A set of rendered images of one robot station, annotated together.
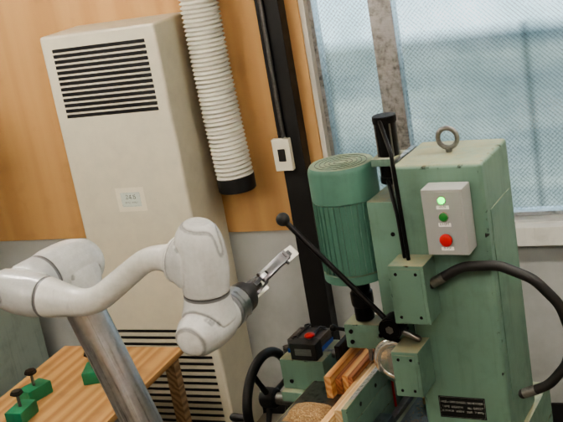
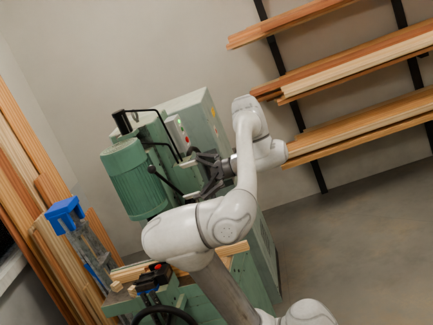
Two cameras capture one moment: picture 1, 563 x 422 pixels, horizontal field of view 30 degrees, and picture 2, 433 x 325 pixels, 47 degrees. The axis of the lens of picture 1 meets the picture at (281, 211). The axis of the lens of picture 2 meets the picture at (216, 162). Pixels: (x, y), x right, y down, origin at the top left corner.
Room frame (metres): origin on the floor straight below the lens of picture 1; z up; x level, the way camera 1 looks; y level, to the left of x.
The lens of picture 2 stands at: (2.72, 1.88, 1.90)
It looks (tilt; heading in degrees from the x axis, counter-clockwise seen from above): 17 degrees down; 256
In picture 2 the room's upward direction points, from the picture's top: 23 degrees counter-clockwise
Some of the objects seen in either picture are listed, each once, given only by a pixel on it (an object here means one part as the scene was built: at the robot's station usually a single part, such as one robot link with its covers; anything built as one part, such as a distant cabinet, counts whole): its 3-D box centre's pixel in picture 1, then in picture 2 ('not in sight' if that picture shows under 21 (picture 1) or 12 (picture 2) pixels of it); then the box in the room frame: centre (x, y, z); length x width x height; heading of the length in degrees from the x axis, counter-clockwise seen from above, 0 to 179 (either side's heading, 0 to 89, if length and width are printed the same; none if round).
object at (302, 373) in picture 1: (313, 363); (159, 293); (2.70, -0.01, 0.91); 0.15 x 0.14 x 0.09; 150
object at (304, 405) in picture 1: (309, 409); (218, 264); (2.43, 0.02, 0.91); 0.12 x 0.09 x 0.03; 60
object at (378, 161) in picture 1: (389, 148); (126, 129); (2.51, -0.29, 1.53); 0.08 x 0.08 x 0.17; 60
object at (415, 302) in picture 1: (414, 289); (189, 175); (2.34, -0.28, 1.22); 0.09 x 0.08 x 0.15; 60
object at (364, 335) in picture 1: (374, 334); not in sight; (2.57, -0.19, 1.03); 0.14 x 0.07 x 0.09; 60
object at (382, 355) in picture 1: (396, 359); not in sight; (2.41, -0.22, 1.02); 0.12 x 0.03 x 0.12; 60
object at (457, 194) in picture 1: (448, 218); (176, 134); (2.30, -0.38, 1.40); 0.10 x 0.06 x 0.16; 60
